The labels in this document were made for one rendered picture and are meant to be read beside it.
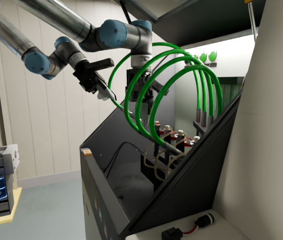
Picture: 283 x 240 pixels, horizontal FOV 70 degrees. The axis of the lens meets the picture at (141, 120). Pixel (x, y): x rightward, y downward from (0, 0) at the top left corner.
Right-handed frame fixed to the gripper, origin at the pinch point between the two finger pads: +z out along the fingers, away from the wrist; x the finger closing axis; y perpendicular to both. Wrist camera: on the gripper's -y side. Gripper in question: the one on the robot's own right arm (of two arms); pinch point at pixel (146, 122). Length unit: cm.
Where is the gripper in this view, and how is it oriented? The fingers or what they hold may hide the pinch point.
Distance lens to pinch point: 77.1
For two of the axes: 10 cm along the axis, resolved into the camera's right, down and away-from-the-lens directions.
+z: 0.1, 9.8, 1.9
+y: -9.2, 0.8, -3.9
